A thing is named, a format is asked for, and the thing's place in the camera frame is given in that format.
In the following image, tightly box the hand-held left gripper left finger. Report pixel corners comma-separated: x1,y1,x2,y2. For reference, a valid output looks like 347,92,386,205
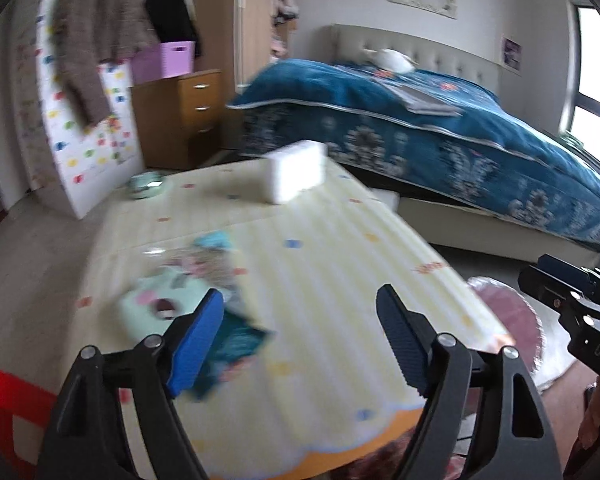
40,287,226,480

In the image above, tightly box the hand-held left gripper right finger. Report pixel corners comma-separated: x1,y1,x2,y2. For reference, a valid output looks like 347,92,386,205
376,284,566,480

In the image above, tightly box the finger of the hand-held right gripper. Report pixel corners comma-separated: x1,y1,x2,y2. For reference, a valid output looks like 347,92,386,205
536,254,600,292
518,264,587,332

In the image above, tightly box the mint green packet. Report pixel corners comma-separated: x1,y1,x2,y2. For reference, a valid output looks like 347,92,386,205
117,265,216,341

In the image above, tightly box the clear patterned wrapper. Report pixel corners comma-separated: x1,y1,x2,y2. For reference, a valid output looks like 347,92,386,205
145,232,251,306

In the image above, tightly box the person's right hand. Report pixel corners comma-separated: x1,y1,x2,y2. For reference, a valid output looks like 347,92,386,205
577,385,600,466

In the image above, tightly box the striped dotted tablecloth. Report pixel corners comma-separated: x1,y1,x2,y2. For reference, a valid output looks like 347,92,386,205
80,157,513,480

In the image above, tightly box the mint green bowl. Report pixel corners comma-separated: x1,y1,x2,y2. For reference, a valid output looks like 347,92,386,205
126,171,168,201

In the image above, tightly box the blue floral blanket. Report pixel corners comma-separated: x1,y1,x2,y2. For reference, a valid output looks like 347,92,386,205
227,58,600,256

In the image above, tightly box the white foam block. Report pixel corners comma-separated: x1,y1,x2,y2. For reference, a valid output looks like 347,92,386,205
261,140,327,206

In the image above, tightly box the red plastic stool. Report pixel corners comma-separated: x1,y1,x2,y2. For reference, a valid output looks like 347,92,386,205
0,357,73,466

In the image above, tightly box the dark-framed window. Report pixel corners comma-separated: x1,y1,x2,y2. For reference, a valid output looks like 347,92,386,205
555,0,600,181

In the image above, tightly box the wooden drawer cabinet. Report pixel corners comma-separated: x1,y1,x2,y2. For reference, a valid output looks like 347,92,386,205
130,69,226,171

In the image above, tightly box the folded grey cloth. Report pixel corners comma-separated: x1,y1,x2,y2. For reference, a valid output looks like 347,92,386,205
387,82,463,117

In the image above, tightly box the beige upholstered bed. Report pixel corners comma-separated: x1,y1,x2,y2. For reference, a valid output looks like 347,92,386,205
227,24,600,266

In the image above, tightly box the purple plastic basket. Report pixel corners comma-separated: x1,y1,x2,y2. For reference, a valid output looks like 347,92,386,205
131,40,196,80

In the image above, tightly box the wooden wardrobe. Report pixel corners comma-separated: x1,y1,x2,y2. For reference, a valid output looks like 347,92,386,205
235,0,301,91

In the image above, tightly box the black coat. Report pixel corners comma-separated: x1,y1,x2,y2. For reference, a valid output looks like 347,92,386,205
145,0,203,58

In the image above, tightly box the brown fuzzy coat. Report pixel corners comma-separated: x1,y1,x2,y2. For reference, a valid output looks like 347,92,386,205
50,0,158,126

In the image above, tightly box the small wall picture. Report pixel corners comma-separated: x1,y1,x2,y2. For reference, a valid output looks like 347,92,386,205
501,36,522,72

